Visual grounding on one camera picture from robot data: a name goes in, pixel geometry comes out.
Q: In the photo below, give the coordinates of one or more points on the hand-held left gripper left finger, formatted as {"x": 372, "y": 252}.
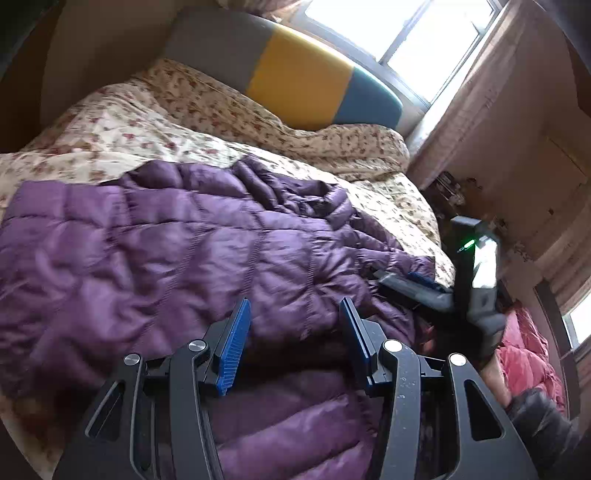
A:
{"x": 233, "y": 346}

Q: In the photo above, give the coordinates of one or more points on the dark wooden bed board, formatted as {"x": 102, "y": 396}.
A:
{"x": 551, "y": 332}

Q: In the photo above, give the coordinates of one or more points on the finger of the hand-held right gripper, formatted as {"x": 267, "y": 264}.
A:
{"x": 420, "y": 279}

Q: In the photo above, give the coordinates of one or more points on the grey yellow teal headboard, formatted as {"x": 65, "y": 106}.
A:
{"x": 300, "y": 83}

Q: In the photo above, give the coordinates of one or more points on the pink ruffled bedding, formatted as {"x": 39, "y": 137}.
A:
{"x": 531, "y": 360}

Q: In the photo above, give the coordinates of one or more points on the pile of small desk items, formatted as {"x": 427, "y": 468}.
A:
{"x": 451, "y": 189}

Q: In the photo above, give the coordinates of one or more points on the striped pink curtain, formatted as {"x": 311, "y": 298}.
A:
{"x": 572, "y": 277}

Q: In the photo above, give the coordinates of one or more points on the small side window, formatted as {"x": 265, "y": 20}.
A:
{"x": 579, "y": 323}

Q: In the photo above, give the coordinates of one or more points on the small-flower floral folded duvet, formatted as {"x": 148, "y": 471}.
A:
{"x": 217, "y": 110}

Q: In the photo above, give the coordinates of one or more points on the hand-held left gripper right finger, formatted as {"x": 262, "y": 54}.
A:
{"x": 356, "y": 344}

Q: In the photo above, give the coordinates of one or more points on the large-flower floral bed quilt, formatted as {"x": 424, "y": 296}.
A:
{"x": 411, "y": 207}

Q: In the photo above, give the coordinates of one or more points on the person's right forearm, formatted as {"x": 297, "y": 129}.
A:
{"x": 540, "y": 424}

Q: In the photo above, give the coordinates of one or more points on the bright window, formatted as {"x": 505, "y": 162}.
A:
{"x": 415, "y": 32}

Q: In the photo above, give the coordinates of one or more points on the purple puffer jacket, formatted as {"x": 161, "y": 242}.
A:
{"x": 161, "y": 258}

